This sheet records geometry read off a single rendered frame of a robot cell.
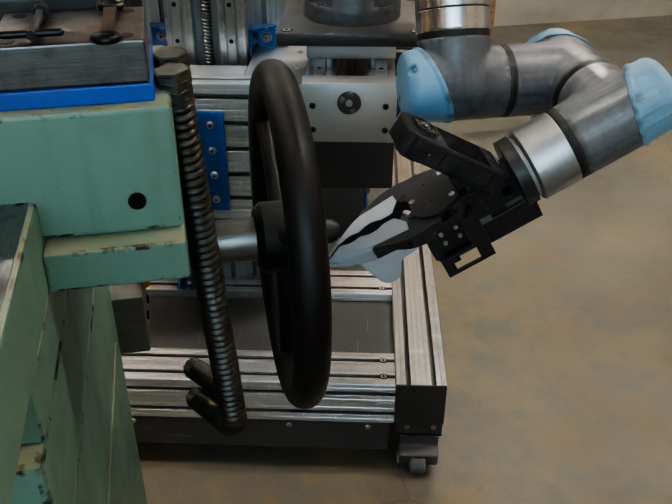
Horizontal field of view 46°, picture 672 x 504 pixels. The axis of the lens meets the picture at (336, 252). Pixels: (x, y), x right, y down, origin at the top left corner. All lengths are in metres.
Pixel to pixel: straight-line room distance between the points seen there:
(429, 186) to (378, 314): 0.84
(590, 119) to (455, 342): 1.18
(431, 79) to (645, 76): 0.20
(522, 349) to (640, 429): 0.32
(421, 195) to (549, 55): 0.20
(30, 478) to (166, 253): 0.17
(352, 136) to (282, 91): 0.59
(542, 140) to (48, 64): 0.45
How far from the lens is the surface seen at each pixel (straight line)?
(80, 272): 0.56
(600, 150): 0.78
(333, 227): 0.78
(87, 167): 0.55
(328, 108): 1.14
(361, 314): 1.60
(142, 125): 0.53
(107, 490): 0.77
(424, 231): 0.75
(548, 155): 0.77
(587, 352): 1.93
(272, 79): 0.59
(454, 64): 0.81
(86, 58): 0.53
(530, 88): 0.84
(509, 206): 0.80
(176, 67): 0.56
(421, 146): 0.71
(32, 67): 0.54
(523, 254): 2.26
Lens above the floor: 1.14
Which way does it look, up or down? 31 degrees down
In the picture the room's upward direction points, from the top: straight up
